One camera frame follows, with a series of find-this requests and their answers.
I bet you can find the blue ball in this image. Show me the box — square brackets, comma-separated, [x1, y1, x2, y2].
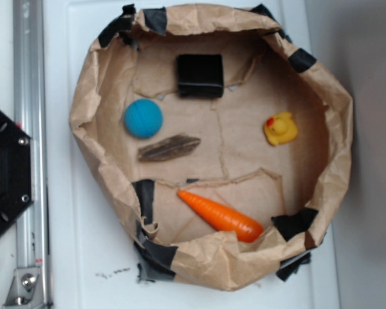
[124, 98, 163, 139]

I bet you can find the dark wood chip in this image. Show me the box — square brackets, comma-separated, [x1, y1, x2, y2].
[138, 134, 201, 162]

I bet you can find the black cube block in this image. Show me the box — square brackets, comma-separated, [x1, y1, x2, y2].
[176, 54, 225, 98]

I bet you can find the yellow rubber duck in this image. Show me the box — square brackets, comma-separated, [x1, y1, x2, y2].
[263, 112, 299, 146]

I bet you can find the orange plastic carrot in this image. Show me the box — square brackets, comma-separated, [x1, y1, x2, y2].
[177, 190, 264, 243]

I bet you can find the brown paper bag bin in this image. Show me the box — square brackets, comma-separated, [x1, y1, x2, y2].
[69, 4, 353, 290]

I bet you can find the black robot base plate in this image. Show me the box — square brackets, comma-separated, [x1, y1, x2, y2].
[0, 110, 33, 237]

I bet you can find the aluminium extrusion rail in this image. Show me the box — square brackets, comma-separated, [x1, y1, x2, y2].
[13, 1, 50, 268]

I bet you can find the metal corner bracket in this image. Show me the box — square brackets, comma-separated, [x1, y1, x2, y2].
[2, 267, 53, 308]

